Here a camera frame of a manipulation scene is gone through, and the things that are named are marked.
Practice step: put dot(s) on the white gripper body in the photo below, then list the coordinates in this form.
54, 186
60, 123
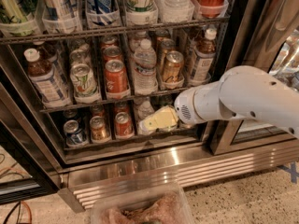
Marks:
184, 106

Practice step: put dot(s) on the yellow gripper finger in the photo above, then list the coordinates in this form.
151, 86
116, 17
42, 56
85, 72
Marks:
165, 119

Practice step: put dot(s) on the orange soda can front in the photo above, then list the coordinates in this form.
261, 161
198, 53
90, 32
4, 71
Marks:
172, 66

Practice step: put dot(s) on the orange soda can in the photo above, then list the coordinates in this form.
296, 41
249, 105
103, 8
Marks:
165, 46
172, 66

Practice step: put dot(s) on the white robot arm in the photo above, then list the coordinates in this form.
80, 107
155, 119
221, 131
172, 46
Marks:
243, 92

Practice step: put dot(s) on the small water bottle bottom shelf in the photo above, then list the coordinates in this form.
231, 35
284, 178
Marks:
144, 110

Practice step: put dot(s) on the clear water bottle middle shelf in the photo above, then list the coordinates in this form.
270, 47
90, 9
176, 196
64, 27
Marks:
145, 68

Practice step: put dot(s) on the red can bottom shelf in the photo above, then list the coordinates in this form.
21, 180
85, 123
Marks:
123, 124

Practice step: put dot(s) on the red cola can front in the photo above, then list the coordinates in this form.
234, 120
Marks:
115, 75

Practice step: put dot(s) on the red cola can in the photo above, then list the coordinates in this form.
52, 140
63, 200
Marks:
115, 75
112, 53

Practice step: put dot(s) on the gold can bottom shelf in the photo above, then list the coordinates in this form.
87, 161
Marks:
98, 128

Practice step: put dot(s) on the green white soda can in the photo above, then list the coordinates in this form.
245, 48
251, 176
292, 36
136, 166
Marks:
83, 79

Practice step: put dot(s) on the blue can bottom shelf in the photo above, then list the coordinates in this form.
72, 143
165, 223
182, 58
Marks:
74, 134

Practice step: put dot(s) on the steel fridge door right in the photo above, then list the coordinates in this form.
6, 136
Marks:
278, 20

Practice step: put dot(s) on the water bottle top shelf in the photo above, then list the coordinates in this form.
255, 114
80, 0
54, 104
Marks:
174, 11

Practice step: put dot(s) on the green white bottle top shelf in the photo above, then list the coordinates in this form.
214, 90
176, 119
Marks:
140, 12

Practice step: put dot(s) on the steel fridge bottom grille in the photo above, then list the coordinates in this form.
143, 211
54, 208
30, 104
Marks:
188, 166

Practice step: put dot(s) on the blue white can top shelf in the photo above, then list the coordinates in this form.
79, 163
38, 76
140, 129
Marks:
102, 13

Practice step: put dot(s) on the iced tea bottle right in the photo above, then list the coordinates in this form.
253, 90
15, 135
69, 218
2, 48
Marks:
203, 55

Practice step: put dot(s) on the iced tea bottle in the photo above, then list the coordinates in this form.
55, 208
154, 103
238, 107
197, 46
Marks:
45, 77
203, 55

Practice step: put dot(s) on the clear plastic bin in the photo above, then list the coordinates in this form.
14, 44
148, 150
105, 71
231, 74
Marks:
165, 204

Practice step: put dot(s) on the iced tea bottle left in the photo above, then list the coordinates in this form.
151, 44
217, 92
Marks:
45, 77

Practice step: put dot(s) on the wire shelf upper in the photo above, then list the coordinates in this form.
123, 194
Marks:
114, 30

